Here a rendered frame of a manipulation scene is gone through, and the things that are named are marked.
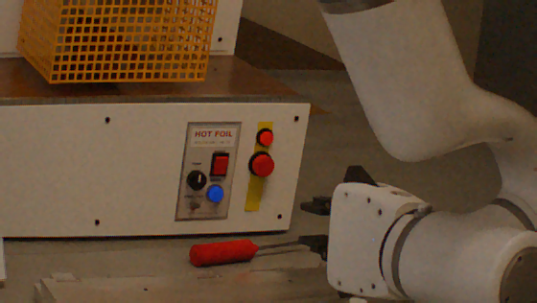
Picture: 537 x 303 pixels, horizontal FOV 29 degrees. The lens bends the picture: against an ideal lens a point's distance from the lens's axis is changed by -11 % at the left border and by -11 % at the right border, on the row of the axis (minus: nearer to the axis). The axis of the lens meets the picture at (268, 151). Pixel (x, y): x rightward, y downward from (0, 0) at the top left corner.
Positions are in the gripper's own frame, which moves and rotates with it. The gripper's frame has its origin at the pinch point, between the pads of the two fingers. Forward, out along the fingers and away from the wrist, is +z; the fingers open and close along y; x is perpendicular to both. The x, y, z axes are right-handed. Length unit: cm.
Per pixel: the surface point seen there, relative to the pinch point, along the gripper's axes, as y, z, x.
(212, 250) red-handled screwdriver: 9.5, 34.3, 6.0
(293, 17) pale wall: -23, 206, 120
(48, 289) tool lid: 10.7, 21.2, -22.0
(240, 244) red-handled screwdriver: 9.0, 35.1, 10.5
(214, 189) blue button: 2.6, 40.4, 9.2
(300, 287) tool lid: 11.2, 18.9, 9.8
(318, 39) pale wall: -16, 208, 130
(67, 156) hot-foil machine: -2.0, 40.4, -12.3
